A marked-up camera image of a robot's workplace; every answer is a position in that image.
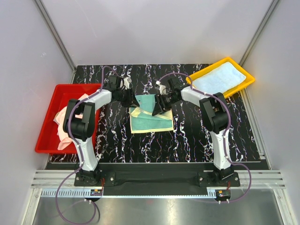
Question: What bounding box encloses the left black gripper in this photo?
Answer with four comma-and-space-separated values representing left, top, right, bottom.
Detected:
117, 87, 140, 108

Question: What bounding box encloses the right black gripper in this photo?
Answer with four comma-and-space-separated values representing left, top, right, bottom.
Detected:
152, 93, 179, 117

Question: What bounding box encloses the yellow green towel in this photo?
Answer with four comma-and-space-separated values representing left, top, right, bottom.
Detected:
129, 94, 174, 134

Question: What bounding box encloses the light blue towel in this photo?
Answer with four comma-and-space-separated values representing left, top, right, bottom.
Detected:
193, 62, 246, 94

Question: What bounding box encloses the pink towel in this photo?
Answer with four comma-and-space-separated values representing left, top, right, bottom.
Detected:
53, 93, 91, 151

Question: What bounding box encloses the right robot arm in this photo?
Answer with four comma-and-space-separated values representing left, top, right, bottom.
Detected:
152, 78, 234, 186

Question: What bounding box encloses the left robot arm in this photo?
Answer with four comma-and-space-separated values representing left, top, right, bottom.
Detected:
63, 75, 139, 186

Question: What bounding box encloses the yellow plastic tray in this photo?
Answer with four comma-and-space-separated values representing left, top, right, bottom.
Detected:
186, 57, 255, 98

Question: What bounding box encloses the red plastic bin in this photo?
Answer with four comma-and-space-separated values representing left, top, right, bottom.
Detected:
35, 83, 101, 155

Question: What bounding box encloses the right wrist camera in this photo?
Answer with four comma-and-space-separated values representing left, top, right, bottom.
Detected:
155, 81, 168, 95

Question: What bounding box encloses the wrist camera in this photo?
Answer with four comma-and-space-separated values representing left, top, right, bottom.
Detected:
121, 77, 132, 90
155, 81, 168, 95

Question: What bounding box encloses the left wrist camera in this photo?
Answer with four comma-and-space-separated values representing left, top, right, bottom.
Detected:
121, 77, 132, 90

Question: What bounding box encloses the left aluminium frame post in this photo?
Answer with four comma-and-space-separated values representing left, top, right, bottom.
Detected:
33, 0, 76, 84

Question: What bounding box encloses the aluminium frame post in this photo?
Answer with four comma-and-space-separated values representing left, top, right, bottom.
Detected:
239, 0, 281, 67
33, 0, 76, 84

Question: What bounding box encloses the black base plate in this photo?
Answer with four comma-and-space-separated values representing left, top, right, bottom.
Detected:
74, 163, 240, 198

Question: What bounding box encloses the white slotted cable duct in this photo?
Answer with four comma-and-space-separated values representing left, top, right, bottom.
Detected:
41, 188, 103, 198

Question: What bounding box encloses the right aluminium frame post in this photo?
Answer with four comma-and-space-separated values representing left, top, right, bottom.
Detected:
239, 0, 281, 67

